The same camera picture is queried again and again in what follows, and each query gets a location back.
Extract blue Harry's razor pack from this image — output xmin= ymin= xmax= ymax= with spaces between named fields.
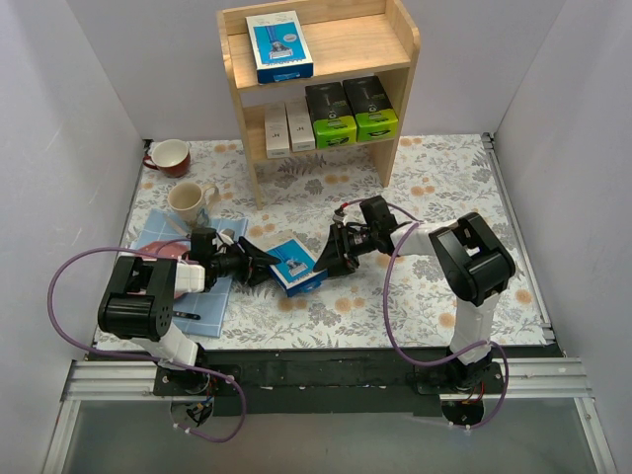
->
xmin=246 ymin=11 xmax=314 ymax=84
xmin=267 ymin=237 xmax=328 ymax=297

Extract green black Gillette razor box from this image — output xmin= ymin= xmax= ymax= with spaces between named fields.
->
xmin=342 ymin=76 xmax=399 ymax=142
xmin=305 ymin=82 xmax=357 ymax=149

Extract white Harry's razor box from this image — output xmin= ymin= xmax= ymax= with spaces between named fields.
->
xmin=285 ymin=97 xmax=316 ymax=152

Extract long white Harry's box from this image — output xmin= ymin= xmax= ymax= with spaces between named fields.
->
xmin=264 ymin=102 xmax=291 ymax=159

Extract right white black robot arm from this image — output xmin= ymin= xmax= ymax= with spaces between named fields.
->
xmin=314 ymin=196 xmax=515 ymax=393

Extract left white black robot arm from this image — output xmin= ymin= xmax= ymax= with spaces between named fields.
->
xmin=98 ymin=228 xmax=281 ymax=395

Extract wooden two-tier shelf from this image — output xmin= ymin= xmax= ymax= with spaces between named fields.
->
xmin=216 ymin=1 xmax=422 ymax=207

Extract pink dotted plate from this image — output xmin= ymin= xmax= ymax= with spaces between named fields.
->
xmin=135 ymin=239 xmax=194 ymax=300

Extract floral patterned tablecloth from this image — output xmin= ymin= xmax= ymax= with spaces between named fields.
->
xmin=94 ymin=135 xmax=549 ymax=352

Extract cream ceramic mug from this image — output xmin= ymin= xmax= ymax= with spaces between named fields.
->
xmin=167 ymin=182 xmax=220 ymax=228

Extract blue checked cloth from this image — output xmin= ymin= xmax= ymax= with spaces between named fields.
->
xmin=130 ymin=209 xmax=232 ymax=338

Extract red ceramic mug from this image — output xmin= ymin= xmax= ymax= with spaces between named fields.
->
xmin=143 ymin=139 xmax=192 ymax=178

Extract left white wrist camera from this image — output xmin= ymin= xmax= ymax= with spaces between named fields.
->
xmin=217 ymin=228 xmax=235 ymax=246

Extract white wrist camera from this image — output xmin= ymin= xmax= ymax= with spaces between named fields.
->
xmin=217 ymin=228 xmax=235 ymax=246
xmin=332 ymin=203 xmax=348 ymax=225

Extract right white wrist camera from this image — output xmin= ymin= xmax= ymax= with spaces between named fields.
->
xmin=332 ymin=203 xmax=348 ymax=225

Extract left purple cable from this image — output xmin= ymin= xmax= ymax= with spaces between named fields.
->
xmin=46 ymin=239 xmax=248 ymax=443

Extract purple cable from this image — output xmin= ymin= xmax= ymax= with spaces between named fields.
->
xmin=345 ymin=199 xmax=510 ymax=430
xmin=46 ymin=239 xmax=248 ymax=443

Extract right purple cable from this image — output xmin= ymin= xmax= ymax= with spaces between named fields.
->
xmin=345 ymin=199 xmax=510 ymax=430

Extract knife with wooden handle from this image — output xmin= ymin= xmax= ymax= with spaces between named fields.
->
xmin=173 ymin=311 xmax=201 ymax=321

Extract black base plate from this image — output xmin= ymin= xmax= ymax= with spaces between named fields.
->
xmin=153 ymin=350 xmax=504 ymax=417

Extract aluminium rail frame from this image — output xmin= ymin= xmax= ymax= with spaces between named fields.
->
xmin=43 ymin=358 xmax=617 ymax=473

